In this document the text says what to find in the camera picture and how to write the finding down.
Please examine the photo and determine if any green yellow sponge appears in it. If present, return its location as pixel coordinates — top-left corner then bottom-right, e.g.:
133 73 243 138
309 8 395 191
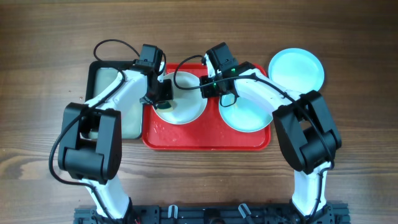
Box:
155 101 174 113

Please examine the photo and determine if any black cable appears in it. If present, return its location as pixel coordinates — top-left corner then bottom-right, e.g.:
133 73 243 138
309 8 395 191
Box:
49 39 141 223
173 55 335 218

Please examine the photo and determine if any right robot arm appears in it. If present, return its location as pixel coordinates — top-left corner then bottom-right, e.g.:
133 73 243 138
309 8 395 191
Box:
200 42 341 223

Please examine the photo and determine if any light blue top plate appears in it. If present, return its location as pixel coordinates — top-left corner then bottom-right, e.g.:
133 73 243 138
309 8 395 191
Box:
268 48 325 93

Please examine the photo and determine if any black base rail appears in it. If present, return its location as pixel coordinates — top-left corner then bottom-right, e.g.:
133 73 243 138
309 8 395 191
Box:
73 202 351 224

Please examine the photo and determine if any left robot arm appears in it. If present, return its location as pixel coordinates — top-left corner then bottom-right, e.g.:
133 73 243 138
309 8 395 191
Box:
49 44 173 223

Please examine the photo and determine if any light green plate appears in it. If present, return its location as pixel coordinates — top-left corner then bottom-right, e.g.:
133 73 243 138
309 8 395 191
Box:
219 94 273 133

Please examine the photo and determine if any red plastic tray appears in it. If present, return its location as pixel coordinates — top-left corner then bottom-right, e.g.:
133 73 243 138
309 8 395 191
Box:
142 63 272 152

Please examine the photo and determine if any white front plate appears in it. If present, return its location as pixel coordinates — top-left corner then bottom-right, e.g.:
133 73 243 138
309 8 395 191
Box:
155 73 207 124

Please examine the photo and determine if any right black cable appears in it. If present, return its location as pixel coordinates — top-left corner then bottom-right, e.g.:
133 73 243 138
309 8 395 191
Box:
173 55 335 218

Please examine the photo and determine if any black water basin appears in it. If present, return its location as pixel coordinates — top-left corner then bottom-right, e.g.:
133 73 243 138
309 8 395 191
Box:
85 61 144 139

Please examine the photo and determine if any left black cable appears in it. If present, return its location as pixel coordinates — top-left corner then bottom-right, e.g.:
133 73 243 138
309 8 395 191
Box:
49 39 141 223

